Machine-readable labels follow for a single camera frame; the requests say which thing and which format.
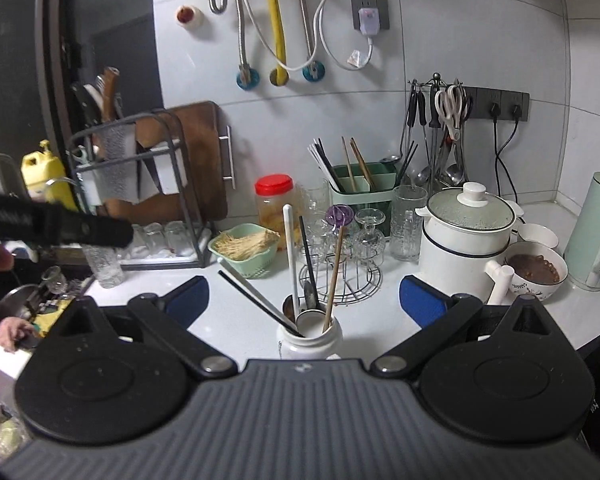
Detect wooden cutting board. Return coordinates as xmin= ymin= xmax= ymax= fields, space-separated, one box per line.
xmin=105 ymin=101 xmax=228 ymax=226

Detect white wall plug adapter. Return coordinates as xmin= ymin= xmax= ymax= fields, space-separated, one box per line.
xmin=358 ymin=6 xmax=380 ymax=38

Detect yellow gas pipe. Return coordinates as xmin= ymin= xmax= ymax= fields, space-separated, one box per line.
xmin=268 ymin=0 xmax=289 ymax=87

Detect upside down glass goblet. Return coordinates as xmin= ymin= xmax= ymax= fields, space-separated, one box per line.
xmin=354 ymin=208 xmax=386 ymax=266

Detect red lid plastic jar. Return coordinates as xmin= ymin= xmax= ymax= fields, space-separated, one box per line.
xmin=254 ymin=174 xmax=298 ymax=252

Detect tall textured glass mug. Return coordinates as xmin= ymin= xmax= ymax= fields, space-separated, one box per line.
xmin=81 ymin=245 xmax=124 ymax=289

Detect white handled scissors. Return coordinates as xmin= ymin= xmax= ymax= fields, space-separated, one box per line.
xmin=434 ymin=84 xmax=466 ymax=140

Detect green plastic basket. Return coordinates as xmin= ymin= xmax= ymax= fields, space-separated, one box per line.
xmin=209 ymin=223 xmax=280 ymax=278

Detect light green electric kettle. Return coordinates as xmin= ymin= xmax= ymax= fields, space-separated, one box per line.
xmin=564 ymin=171 xmax=600 ymax=292

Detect copper brown spoon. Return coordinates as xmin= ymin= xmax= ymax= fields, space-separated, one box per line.
xmin=283 ymin=295 xmax=296 ymax=323

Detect bowl of brown food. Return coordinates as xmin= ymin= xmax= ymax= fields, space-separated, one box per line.
xmin=504 ymin=242 xmax=568 ymax=301

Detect black chopstick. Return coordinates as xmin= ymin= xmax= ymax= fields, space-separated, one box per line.
xmin=299 ymin=214 xmax=317 ymax=295

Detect white ceramic jar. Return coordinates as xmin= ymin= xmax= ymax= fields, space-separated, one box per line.
xmin=277 ymin=318 xmax=343 ymax=361

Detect purple lid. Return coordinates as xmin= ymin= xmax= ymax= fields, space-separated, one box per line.
xmin=324 ymin=204 xmax=354 ymax=229

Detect wire glass rack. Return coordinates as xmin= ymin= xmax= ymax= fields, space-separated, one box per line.
xmin=297 ymin=244 xmax=382 ymax=307

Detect white electric cooking pot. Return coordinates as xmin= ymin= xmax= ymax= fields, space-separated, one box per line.
xmin=416 ymin=182 xmax=524 ymax=304

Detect textured glass pitcher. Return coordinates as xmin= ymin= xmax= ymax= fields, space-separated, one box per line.
xmin=389 ymin=184 xmax=428 ymax=263

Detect green utensil holder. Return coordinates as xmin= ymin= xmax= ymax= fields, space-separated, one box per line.
xmin=329 ymin=162 xmax=396 ymax=236

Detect white ceramic soup spoon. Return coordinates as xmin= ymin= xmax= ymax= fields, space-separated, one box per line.
xmin=297 ymin=310 xmax=326 ymax=338

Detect yellow oil bottle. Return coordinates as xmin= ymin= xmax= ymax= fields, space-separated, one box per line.
xmin=20 ymin=140 xmax=76 ymax=210

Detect silver metal spoon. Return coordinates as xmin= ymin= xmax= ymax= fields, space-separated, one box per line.
xmin=303 ymin=281 xmax=320 ymax=310

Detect black dish drying rack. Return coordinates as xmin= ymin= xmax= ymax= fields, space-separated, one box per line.
xmin=68 ymin=108 xmax=212 ymax=271

